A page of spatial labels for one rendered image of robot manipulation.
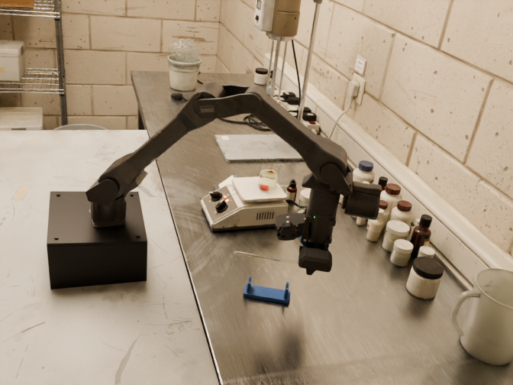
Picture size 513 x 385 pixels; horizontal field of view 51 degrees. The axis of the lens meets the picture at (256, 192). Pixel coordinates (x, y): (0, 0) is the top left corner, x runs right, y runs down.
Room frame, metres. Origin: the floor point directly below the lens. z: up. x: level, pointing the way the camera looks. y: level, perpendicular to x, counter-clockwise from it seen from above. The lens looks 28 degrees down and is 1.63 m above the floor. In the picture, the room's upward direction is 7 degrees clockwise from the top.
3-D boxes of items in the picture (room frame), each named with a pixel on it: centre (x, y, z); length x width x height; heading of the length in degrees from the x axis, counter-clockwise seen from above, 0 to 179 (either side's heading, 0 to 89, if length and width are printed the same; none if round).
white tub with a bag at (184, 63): (2.23, 0.37, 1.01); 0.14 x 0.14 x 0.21
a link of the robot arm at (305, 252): (0.90, -0.13, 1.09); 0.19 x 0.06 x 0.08; 177
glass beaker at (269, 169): (1.23, -0.03, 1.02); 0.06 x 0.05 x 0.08; 94
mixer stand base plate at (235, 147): (1.69, 0.00, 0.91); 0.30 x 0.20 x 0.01; 110
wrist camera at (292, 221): (0.90, -0.08, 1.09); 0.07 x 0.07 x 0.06; 89
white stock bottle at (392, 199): (1.30, -0.36, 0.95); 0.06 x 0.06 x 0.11
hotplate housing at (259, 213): (1.22, 0.02, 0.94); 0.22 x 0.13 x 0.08; 111
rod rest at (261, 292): (0.91, -0.05, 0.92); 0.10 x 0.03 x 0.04; 87
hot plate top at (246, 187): (1.23, 0.00, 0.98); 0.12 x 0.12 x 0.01; 21
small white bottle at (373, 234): (1.20, -0.32, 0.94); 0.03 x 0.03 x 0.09
